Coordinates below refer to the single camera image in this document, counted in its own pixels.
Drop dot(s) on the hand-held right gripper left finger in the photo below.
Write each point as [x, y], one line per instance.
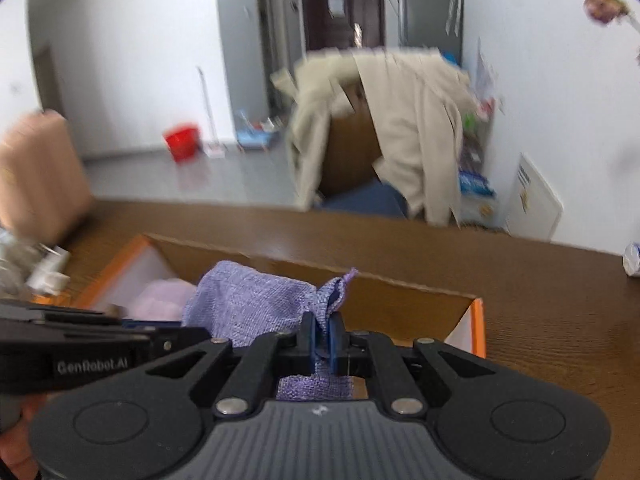
[311, 355]

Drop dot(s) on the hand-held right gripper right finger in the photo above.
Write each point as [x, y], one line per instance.
[337, 355]

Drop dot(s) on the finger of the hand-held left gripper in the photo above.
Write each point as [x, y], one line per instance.
[75, 322]

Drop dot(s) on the orange cardboard box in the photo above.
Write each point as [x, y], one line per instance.
[400, 310]

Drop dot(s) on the purple linen pouch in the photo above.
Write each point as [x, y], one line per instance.
[245, 305]

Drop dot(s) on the pink soft towel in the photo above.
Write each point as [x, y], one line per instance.
[160, 300]

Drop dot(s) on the person's left hand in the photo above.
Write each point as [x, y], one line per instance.
[15, 455]

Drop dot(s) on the white clutter pile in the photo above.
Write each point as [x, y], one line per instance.
[30, 265]

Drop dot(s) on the blue chair cushion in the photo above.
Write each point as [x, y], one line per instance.
[365, 199]

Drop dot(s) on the wooden chair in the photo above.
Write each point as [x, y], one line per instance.
[350, 150]

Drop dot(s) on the red bucket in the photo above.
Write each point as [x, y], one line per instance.
[181, 141]

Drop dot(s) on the blue printed packet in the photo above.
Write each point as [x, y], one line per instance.
[475, 184]

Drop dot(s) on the blue floor tray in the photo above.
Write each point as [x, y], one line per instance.
[255, 135]

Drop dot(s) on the beige coat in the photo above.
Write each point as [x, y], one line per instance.
[410, 130]

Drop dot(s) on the white mop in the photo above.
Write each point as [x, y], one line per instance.
[207, 120]

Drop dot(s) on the white crumpled packet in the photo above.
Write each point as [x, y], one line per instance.
[632, 260]

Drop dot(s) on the dark brown door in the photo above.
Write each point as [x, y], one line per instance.
[342, 15]

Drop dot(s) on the white wall panel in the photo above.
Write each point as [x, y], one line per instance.
[535, 200]

